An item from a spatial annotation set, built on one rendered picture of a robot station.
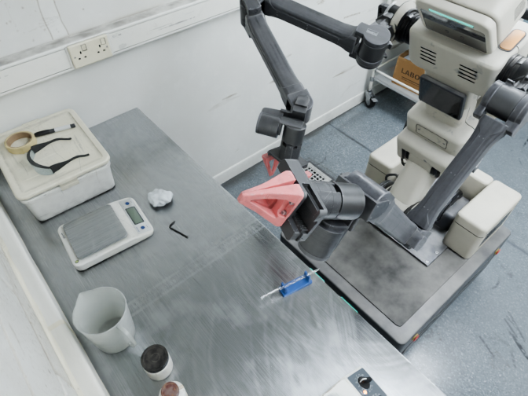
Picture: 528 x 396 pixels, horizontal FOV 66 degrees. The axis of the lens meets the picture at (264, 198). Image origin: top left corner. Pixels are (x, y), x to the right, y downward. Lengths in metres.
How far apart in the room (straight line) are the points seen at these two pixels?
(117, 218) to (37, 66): 0.60
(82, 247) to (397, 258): 1.23
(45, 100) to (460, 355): 2.02
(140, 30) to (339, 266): 1.22
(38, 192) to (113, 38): 0.64
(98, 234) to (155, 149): 0.46
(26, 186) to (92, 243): 0.28
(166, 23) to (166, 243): 0.89
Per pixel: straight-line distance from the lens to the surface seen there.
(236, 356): 1.16
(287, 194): 0.52
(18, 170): 1.56
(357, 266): 1.77
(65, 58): 1.67
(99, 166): 1.47
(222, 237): 1.34
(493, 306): 2.33
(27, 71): 1.65
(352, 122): 3.04
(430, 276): 1.84
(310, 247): 0.64
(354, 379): 1.10
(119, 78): 1.84
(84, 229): 1.42
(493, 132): 1.10
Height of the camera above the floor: 1.83
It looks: 49 degrees down
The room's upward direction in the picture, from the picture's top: straight up
